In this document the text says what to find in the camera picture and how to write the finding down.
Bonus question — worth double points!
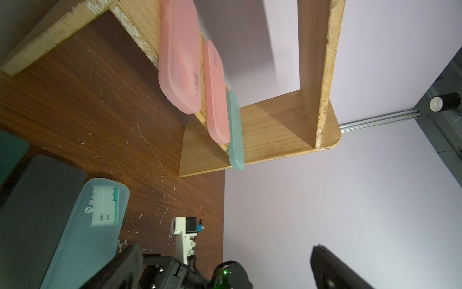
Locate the teal pencil case lower shelf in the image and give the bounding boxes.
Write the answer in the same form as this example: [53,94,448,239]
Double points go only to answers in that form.
[226,90,245,171]

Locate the pink pencil case left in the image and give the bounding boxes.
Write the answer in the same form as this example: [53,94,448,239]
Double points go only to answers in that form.
[159,0,202,114]

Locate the pink pencil case middle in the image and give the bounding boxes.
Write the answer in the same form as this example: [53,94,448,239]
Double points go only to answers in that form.
[203,40,230,145]

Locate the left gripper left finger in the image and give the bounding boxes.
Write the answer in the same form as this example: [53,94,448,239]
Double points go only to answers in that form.
[81,245,143,289]

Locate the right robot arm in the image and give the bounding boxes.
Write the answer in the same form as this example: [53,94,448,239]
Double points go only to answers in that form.
[138,254,253,289]

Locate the black pencil case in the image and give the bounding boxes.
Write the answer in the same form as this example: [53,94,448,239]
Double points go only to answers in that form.
[1,155,87,289]

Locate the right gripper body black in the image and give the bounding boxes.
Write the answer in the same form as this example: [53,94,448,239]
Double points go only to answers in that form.
[138,254,209,289]

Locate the light teal large pencil case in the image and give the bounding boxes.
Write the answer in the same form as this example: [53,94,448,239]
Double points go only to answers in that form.
[41,178,130,289]

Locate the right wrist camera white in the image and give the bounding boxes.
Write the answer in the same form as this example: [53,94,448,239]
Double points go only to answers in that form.
[170,217,204,265]

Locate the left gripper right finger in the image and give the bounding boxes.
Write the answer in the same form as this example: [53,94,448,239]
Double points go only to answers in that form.
[310,245,373,289]

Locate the dark green pencil case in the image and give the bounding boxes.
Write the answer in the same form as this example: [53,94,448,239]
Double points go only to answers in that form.
[0,130,30,185]

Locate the wooden two-tier shelf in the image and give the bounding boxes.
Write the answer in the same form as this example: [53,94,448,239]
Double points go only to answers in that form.
[1,1,345,164]

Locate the pink pencil case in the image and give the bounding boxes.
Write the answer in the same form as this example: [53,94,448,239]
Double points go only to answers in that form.
[159,0,202,114]
[203,40,230,145]

